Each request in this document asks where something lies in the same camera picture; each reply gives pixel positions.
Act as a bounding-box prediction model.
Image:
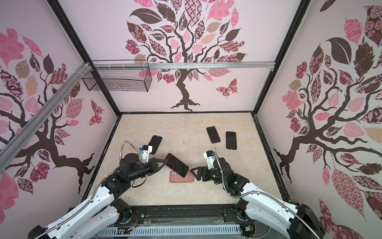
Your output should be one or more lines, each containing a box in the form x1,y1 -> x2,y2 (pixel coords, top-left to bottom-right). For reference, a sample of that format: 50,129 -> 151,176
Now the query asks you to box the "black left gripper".
129,158 -> 168,182

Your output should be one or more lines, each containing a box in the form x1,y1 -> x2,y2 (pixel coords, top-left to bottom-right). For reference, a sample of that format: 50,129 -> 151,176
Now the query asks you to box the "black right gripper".
190,164 -> 227,185

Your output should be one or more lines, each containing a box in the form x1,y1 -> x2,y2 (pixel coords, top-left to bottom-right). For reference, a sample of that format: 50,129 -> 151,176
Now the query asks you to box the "purple edged smartphone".
165,153 -> 189,178

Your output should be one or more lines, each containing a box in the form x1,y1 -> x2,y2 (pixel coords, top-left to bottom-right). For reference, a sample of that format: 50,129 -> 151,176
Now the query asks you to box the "pink phone case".
169,171 -> 195,183

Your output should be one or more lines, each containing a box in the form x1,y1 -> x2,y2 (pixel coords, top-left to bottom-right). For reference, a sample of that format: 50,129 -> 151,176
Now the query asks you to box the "dark smartphone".
207,126 -> 221,144

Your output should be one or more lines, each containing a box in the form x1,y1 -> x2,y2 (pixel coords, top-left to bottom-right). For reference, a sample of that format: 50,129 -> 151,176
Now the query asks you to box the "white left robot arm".
28,153 -> 168,239

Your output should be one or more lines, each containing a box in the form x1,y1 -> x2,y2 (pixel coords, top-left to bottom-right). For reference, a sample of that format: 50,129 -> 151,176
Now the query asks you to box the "right flexible metal conduit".
213,147 -> 323,239

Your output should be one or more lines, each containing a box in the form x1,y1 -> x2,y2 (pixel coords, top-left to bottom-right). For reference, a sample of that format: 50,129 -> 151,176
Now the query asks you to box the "flexible metal conduit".
32,140 -> 141,239
213,147 -> 323,239

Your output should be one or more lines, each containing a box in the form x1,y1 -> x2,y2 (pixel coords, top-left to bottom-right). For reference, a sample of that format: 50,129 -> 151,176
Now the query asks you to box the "silver aluminium crossbar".
93,61 -> 276,70

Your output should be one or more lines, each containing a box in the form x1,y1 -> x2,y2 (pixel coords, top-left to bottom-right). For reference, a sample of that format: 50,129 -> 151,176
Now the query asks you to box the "left flexible metal conduit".
32,140 -> 141,239

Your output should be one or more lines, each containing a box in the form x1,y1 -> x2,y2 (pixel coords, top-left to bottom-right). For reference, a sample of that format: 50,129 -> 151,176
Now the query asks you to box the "silver aluminium side bar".
1,63 -> 91,172

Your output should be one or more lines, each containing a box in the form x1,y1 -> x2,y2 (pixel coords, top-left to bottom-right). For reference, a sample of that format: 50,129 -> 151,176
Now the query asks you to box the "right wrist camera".
204,150 -> 216,170

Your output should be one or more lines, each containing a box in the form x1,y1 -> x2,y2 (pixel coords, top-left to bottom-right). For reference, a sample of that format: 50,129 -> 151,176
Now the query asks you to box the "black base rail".
65,203 -> 269,239

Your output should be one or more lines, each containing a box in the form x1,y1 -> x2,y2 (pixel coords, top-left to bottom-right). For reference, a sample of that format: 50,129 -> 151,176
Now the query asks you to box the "white slotted cable duct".
96,225 -> 241,238

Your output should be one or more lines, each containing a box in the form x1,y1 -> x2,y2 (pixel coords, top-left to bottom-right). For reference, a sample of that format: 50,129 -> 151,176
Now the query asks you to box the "black wire basket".
82,60 -> 153,92

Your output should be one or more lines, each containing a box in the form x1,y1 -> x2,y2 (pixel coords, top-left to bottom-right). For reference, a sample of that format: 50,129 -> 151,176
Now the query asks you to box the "black corner frame post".
47,0 -> 121,117

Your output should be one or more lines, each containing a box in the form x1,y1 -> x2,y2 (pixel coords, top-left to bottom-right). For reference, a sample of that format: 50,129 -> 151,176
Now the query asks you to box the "black right corner post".
252,0 -> 311,115

